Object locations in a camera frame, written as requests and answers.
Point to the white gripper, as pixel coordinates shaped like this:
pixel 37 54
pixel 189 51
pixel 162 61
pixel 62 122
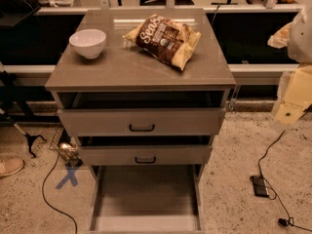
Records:
pixel 301 38

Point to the brown chip bag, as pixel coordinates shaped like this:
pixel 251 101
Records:
pixel 167 40

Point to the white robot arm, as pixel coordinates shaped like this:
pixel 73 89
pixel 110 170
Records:
pixel 300 42

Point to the top grey drawer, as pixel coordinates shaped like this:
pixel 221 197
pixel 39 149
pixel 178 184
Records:
pixel 141 122

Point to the grey drawer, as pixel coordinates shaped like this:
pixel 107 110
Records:
pixel 141 122
pixel 162 199
pixel 145 155

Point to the middle grey drawer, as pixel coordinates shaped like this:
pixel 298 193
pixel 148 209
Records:
pixel 145 155

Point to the grey drawer cabinet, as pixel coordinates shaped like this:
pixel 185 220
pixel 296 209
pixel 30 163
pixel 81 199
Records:
pixel 126 77

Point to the bottom grey drawer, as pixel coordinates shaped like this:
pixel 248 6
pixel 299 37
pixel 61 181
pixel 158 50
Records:
pixel 162 199

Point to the black power adapter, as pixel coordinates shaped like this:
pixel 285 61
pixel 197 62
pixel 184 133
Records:
pixel 259 186

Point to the white ceramic bowl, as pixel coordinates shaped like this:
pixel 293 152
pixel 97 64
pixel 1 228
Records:
pixel 88 43

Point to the blue tape cross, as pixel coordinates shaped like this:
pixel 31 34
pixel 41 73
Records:
pixel 69 177

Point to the tan shoe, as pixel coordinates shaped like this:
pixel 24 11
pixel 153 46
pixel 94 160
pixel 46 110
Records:
pixel 10 167

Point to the wire basket on floor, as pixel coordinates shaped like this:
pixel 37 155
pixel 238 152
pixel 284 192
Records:
pixel 62 144

